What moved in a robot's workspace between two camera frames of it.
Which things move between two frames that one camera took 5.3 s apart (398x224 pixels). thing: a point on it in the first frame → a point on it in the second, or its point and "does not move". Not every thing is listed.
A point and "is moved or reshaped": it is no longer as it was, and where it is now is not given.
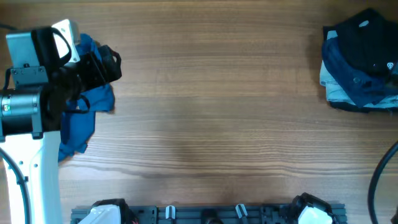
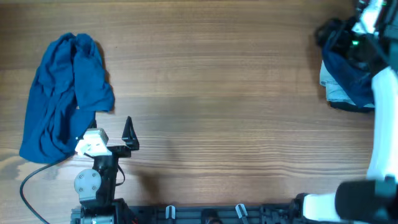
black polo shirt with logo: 369,38 is moved or reshaped
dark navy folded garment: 364,88 does not move
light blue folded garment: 336,93 does not move
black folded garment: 326,30 does not move
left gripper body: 88,73 → 120,151
